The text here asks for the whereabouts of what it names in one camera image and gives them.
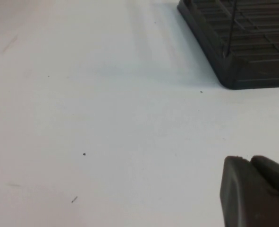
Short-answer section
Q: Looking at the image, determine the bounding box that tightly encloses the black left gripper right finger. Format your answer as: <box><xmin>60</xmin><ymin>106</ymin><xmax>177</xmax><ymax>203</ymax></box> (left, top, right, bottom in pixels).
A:
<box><xmin>251</xmin><ymin>154</ymin><xmax>279</xmax><ymax>203</ymax></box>

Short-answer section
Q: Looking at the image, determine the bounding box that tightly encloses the black plastic drip tray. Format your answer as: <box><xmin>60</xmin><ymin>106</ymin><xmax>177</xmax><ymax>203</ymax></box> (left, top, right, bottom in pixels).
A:
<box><xmin>176</xmin><ymin>0</ymin><xmax>279</xmax><ymax>90</ymax></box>

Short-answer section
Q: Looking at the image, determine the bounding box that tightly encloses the black wire dish rack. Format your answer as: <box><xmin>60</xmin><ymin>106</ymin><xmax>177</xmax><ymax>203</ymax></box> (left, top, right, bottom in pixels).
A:
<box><xmin>221</xmin><ymin>0</ymin><xmax>279</xmax><ymax>62</ymax></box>

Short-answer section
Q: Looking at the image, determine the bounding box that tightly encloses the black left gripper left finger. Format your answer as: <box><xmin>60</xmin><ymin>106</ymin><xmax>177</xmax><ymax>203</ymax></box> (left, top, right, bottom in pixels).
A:
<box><xmin>219</xmin><ymin>155</ymin><xmax>279</xmax><ymax>227</ymax></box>

